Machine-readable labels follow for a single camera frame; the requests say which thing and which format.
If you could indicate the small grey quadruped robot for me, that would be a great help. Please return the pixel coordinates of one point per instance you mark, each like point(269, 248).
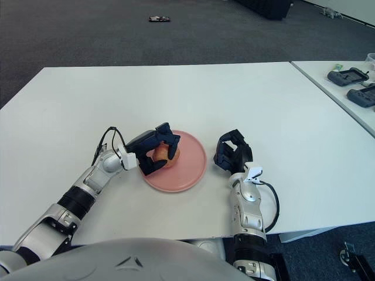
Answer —
point(330, 12)

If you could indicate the large black box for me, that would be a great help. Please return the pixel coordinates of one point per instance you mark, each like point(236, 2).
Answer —
point(263, 8)

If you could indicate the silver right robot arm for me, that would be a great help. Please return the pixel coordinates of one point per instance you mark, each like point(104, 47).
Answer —
point(250, 207)

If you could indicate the pink round plate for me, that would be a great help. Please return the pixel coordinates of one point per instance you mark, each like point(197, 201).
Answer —
point(190, 164)

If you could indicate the white table frame beam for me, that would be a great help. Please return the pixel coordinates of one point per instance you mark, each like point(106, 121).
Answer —
point(304, 235)

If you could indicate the small green packet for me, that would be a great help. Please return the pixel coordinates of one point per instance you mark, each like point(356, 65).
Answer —
point(338, 67)

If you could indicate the red yellow apple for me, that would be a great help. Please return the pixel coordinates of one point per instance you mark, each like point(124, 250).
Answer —
point(161, 153)

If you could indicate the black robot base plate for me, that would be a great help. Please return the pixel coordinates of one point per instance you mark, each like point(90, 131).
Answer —
point(279, 266)

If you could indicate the silver grey robot torso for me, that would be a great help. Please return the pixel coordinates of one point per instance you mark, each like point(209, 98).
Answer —
point(117, 257)

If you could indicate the silver robot waist housing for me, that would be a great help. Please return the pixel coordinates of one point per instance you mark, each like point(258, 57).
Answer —
point(205, 246)

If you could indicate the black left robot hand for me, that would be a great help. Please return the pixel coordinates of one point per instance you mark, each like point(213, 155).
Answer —
point(143, 142)

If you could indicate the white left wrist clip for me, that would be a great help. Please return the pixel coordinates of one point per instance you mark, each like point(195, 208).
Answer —
point(129, 159)

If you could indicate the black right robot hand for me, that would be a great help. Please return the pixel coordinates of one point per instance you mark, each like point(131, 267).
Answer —
point(240, 155)

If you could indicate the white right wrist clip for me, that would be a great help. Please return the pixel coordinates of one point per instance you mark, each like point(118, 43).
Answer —
point(254, 173)

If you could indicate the flat red black floor object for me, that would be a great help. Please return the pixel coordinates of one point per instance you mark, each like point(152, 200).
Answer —
point(159, 19)

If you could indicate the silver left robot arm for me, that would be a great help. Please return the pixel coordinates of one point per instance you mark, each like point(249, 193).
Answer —
point(88, 181)

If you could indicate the grey handheld controller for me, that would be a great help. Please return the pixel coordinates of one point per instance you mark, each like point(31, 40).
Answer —
point(345, 77)
point(363, 97)

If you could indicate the clear plastic container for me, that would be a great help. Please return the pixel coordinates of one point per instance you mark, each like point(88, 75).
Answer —
point(371, 58)

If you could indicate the black wheeled stand base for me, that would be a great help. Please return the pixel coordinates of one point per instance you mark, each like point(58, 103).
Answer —
point(359, 262)

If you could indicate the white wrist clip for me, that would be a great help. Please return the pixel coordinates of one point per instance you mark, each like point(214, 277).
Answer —
point(254, 173)
point(129, 159)

